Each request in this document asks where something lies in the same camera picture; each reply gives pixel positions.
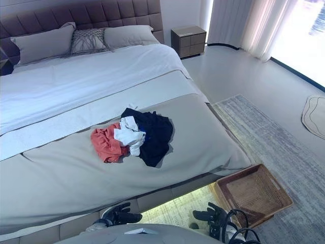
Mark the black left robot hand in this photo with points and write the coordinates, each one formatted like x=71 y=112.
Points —
x=119 y=216

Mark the brown wicker basket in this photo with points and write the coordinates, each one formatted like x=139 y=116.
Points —
x=254 y=195

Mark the grey striped area rug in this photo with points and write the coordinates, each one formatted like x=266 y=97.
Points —
x=266 y=137

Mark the sheer white curtain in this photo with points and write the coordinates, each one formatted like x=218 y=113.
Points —
x=243 y=23

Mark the large grey pillow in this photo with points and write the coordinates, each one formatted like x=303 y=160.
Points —
x=43 y=43

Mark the white garment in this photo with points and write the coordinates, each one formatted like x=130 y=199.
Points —
x=128 y=137

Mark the white duvet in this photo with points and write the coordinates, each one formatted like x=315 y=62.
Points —
x=76 y=76

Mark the grey robot torso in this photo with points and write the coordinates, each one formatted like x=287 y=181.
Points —
x=114 y=235

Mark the small beige oval rug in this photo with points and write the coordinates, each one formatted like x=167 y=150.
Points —
x=316 y=117

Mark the brown wooden nightstand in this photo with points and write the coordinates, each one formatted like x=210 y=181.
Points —
x=189 y=42

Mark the bed with beige cover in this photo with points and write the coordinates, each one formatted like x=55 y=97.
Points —
x=76 y=178

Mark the brown tufted headboard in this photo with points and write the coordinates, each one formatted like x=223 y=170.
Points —
x=50 y=15

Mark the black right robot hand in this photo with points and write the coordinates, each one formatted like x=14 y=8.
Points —
x=215 y=216

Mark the grey patterned cushion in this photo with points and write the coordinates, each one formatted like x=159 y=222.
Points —
x=87 y=40

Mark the black garment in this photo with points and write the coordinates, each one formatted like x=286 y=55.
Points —
x=157 y=137

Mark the orange garment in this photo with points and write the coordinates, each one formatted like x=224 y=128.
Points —
x=105 y=142

